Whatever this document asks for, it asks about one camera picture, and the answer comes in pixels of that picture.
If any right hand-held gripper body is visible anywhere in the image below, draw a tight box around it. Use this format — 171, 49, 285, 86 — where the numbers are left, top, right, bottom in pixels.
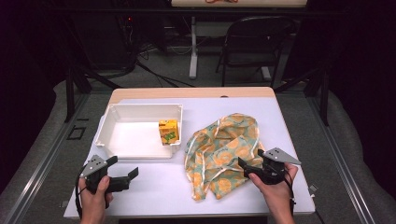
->
248, 147, 303, 186

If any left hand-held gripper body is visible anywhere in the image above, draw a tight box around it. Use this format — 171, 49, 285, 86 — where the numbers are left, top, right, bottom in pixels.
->
78, 154, 122, 195

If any lemon print cloth bag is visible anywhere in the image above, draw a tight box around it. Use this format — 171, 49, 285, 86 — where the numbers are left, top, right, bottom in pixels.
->
184, 113, 265, 202

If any white plastic bin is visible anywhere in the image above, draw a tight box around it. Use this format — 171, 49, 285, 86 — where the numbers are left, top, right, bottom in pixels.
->
94, 103, 184, 160

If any yellow juice carton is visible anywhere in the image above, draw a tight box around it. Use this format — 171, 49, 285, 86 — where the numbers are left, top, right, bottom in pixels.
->
158, 119, 180, 146

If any person's right hand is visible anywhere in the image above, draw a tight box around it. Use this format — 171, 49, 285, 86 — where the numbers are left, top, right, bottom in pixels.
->
247, 162, 299, 209

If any person's left hand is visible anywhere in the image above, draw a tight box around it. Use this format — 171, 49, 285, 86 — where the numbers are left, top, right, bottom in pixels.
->
78, 175, 115, 216

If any white table sheet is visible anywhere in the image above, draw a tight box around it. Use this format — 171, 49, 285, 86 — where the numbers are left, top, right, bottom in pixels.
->
64, 97, 316, 218

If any black metal stand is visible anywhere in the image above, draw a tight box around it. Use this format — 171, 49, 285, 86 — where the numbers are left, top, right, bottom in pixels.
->
274, 64, 332, 127
63, 64, 123, 124

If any black folding chair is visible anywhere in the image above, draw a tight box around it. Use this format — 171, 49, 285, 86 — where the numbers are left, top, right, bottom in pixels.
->
215, 15, 297, 89

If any white stand leg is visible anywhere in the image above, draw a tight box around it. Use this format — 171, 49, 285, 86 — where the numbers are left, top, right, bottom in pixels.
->
189, 16, 199, 80

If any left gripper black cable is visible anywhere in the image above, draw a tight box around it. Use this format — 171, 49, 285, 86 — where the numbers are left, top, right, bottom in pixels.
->
75, 166, 88, 220

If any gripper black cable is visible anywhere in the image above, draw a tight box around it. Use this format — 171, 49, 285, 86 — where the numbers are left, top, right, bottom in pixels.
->
283, 169, 297, 217
75, 166, 88, 220

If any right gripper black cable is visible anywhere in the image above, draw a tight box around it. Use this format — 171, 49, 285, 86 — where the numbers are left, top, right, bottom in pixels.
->
283, 169, 297, 217

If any metal floor rail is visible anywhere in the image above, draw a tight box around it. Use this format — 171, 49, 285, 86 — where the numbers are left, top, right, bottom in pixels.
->
0, 92, 92, 224
306, 92, 378, 224

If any black floor cable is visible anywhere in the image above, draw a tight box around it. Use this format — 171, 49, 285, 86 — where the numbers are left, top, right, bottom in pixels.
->
134, 59, 196, 89

